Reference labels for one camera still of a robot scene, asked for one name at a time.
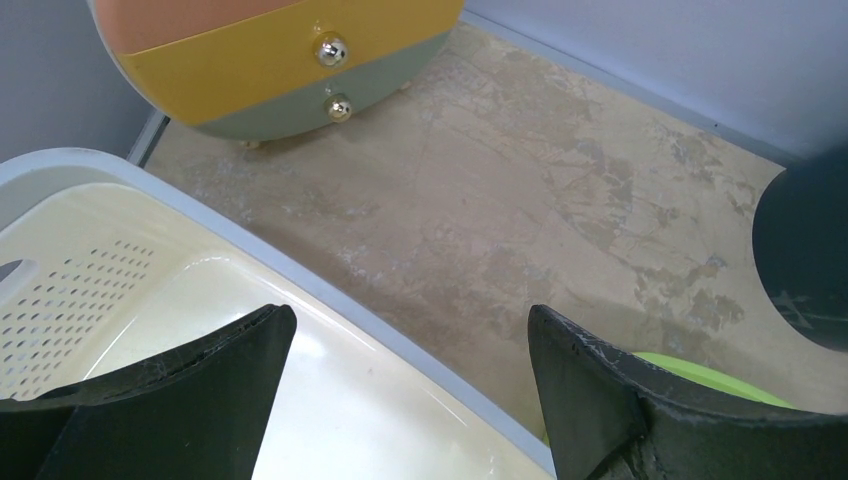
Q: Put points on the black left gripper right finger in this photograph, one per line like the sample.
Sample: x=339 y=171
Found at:
x=693 y=432

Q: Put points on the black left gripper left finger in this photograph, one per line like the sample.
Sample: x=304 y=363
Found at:
x=197 y=411

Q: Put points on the lime green basin tray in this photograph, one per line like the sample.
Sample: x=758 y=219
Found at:
x=709 y=379

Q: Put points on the cream perforated laundry basket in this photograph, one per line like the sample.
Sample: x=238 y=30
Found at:
x=103 y=265

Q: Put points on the dark navy round bin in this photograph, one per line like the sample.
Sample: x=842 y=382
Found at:
x=800 y=247

